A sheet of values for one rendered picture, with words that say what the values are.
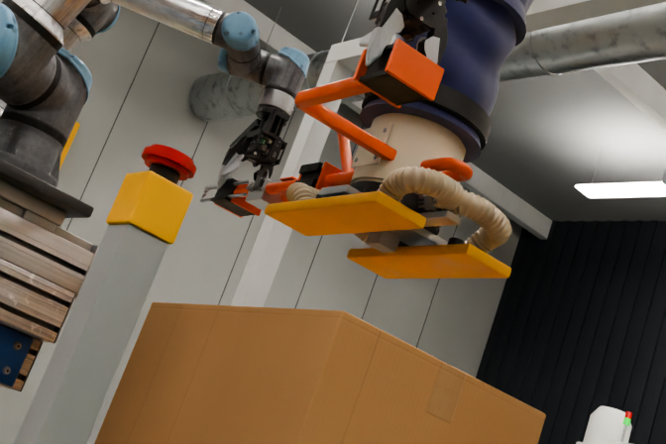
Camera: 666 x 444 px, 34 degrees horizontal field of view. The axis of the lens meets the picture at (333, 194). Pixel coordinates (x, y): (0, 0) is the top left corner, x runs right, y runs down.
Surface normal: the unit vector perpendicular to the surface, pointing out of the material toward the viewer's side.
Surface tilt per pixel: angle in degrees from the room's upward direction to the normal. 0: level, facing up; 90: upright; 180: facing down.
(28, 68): 112
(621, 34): 135
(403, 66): 90
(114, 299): 90
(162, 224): 90
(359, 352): 90
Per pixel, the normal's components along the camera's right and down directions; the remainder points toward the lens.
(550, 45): -0.74, 0.33
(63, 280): 0.62, -0.02
